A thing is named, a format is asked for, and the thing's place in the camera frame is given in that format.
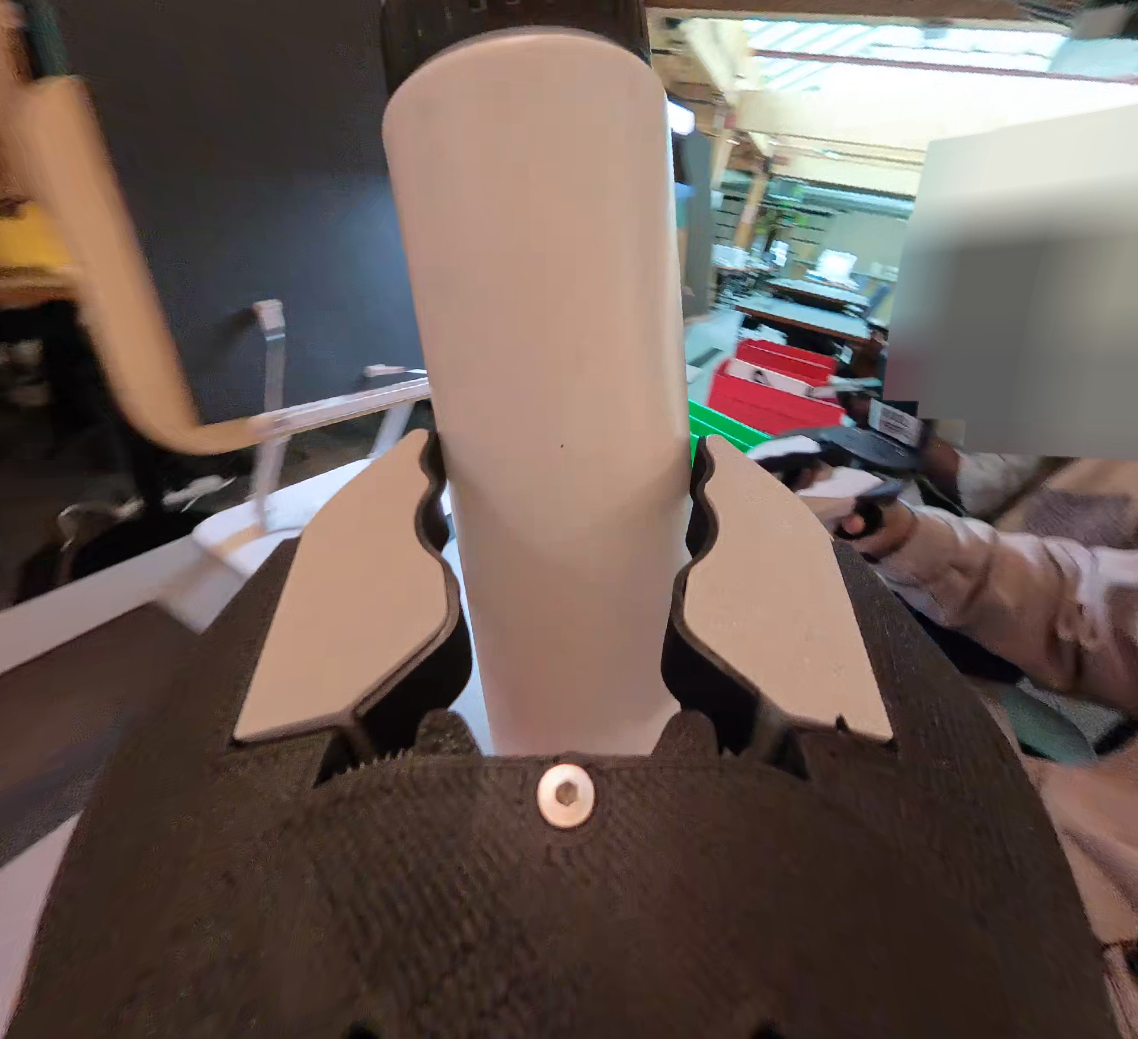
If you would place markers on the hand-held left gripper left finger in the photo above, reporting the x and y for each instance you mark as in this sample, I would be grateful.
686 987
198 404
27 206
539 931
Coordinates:
356 594

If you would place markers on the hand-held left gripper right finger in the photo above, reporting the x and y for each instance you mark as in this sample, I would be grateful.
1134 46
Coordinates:
773 603

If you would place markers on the white bottle with black cap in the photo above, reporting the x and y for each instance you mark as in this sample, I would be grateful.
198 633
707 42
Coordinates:
542 345

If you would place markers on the person's right hand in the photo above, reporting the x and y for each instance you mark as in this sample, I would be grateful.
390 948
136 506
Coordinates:
889 528

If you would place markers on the red open-front bin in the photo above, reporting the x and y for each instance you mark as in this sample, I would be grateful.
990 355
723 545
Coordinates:
765 408

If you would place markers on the red bin with white label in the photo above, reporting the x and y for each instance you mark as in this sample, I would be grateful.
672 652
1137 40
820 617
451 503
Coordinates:
782 353

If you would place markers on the green plastic bin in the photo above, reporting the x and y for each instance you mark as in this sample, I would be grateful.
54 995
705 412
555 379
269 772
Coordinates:
720 430

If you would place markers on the dark top work table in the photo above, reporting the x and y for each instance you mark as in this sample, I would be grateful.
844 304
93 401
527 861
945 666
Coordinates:
800 319

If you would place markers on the person's beige sweater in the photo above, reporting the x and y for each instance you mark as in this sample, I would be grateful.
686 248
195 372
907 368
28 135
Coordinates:
1102 834

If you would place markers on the black board with wooden rim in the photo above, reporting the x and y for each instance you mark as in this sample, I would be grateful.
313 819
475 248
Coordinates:
222 168

